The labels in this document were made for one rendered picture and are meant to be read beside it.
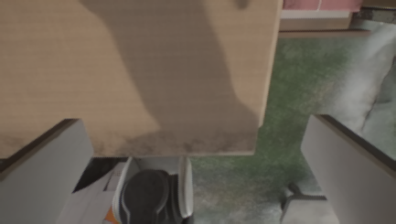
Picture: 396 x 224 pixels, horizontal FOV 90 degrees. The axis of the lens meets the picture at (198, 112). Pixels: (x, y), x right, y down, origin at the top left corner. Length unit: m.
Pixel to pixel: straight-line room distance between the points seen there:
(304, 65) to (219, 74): 1.33
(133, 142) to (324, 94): 1.53
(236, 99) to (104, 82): 0.13
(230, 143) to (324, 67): 1.38
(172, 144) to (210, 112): 0.06
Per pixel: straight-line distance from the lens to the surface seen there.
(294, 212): 2.15
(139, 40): 0.18
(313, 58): 1.51
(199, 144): 0.23
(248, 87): 0.20
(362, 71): 1.73
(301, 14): 1.30
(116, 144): 0.24
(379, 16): 1.33
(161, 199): 0.45
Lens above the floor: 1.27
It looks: 60 degrees down
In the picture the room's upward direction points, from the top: 179 degrees counter-clockwise
